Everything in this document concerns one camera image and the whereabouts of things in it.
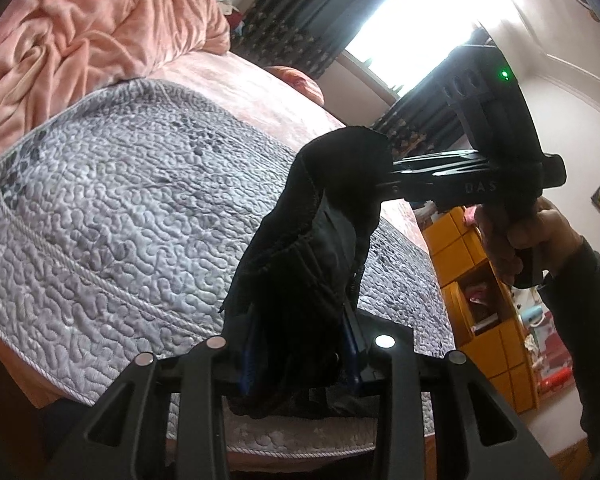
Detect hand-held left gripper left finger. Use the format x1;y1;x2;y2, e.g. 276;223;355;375
67;336;261;480

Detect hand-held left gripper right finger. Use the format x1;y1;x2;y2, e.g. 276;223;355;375
342;305;563;480

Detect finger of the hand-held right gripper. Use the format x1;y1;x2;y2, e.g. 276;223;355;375
376;156;410;200

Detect black quilted pants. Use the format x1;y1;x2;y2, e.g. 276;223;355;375
219;126;397;422

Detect person's right forearm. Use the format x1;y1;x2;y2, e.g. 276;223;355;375
539;237;600;467

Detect person's right hand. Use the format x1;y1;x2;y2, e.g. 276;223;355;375
474;195;587;287

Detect dark patterned curtain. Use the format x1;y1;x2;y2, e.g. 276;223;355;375
370;25;488;162
230;0;427;80

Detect yellow wooden cabinet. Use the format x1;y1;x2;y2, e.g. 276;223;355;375
422;206;542;417

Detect bright window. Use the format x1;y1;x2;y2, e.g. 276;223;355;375
344;0;518;93

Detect pink pillow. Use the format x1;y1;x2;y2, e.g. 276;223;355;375
275;66;327;107

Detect bed with pink sheet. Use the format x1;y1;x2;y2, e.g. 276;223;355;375
0;50;456;463

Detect grey quilted bedspread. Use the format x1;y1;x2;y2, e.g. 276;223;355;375
0;79;456;442

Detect pink fleece blanket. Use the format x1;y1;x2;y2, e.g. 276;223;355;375
0;0;231;172

